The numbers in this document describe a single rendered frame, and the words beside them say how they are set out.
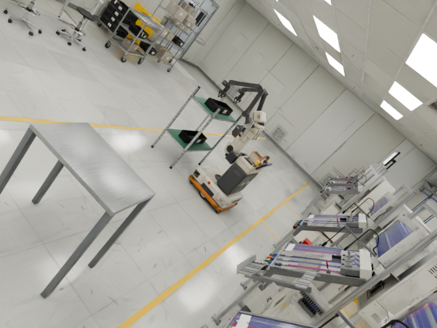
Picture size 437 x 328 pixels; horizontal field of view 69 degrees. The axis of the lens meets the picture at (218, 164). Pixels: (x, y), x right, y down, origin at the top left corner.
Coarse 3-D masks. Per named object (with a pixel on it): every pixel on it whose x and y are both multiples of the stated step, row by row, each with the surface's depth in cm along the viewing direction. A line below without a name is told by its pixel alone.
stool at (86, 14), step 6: (84, 12) 519; (84, 18) 519; (90, 18) 524; (72, 24) 543; (78, 24) 536; (66, 30) 550; (78, 30) 539; (72, 36) 542; (78, 42) 548; (84, 48) 552
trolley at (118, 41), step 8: (128, 8) 624; (144, 16) 692; (120, 24) 635; (144, 24) 624; (152, 24) 683; (160, 24) 702; (128, 32) 635; (160, 32) 697; (120, 40) 686; (144, 40) 664; (144, 56) 717
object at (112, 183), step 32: (32, 128) 178; (64, 128) 196; (64, 160) 174; (96, 160) 193; (0, 192) 197; (96, 192) 171; (128, 192) 190; (96, 224) 173; (128, 224) 216; (96, 256) 229
